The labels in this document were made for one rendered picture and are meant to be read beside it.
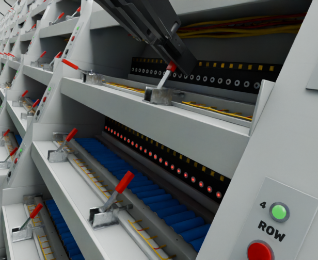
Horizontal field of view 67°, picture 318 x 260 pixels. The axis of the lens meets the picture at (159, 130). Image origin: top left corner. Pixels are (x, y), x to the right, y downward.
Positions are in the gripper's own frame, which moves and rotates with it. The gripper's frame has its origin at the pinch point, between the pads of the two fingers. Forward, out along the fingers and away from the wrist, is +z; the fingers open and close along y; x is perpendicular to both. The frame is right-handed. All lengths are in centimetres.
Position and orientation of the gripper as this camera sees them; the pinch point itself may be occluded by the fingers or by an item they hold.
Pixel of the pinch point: (174, 53)
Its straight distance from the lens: 38.3
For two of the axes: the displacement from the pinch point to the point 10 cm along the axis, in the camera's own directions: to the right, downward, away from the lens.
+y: 5.8, 2.5, -7.7
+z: 6.1, 4.9, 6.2
